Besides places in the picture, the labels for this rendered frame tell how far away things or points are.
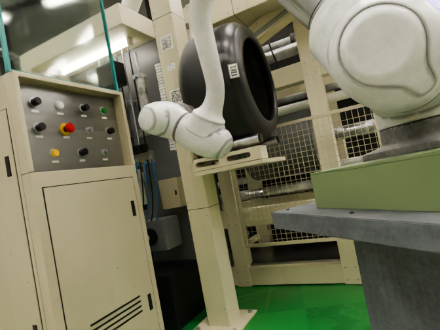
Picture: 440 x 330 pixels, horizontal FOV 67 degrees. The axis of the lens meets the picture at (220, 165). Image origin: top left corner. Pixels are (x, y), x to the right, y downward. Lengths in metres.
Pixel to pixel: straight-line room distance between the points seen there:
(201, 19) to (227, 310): 1.37
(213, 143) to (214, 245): 0.88
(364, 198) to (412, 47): 0.29
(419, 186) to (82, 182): 1.21
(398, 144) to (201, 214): 1.19
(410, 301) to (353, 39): 0.50
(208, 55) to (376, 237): 0.65
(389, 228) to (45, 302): 1.15
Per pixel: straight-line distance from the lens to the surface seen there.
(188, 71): 1.53
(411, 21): 0.51
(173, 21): 1.91
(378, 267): 0.80
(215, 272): 1.78
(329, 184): 0.74
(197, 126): 0.96
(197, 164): 1.62
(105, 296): 1.51
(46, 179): 1.37
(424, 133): 0.73
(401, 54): 0.50
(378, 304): 0.84
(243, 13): 2.05
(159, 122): 1.00
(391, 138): 0.75
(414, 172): 0.59
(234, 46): 1.50
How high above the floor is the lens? 0.76
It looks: 2 degrees up
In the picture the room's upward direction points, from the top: 11 degrees counter-clockwise
